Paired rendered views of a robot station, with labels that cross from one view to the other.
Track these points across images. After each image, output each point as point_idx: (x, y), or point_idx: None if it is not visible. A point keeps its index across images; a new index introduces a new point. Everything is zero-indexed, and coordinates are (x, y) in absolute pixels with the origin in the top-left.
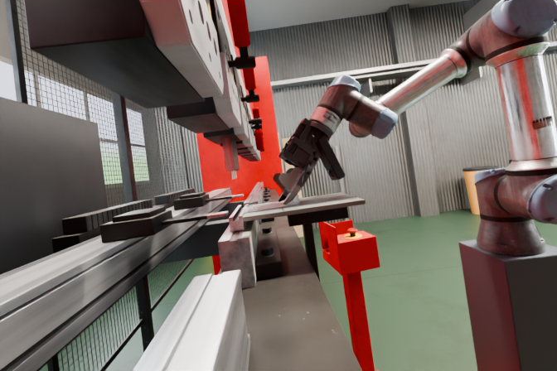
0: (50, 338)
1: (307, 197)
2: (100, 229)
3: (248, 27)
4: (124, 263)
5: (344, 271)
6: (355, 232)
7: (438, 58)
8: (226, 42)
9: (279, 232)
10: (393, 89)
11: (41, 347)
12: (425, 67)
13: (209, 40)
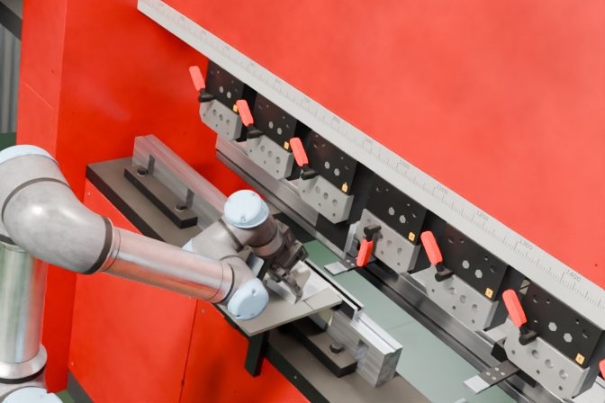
0: (312, 227)
1: (284, 317)
2: None
3: (240, 116)
4: (357, 252)
5: None
6: None
7: (119, 228)
8: (280, 120)
9: (353, 398)
10: (193, 252)
11: (308, 224)
12: (141, 235)
13: (219, 120)
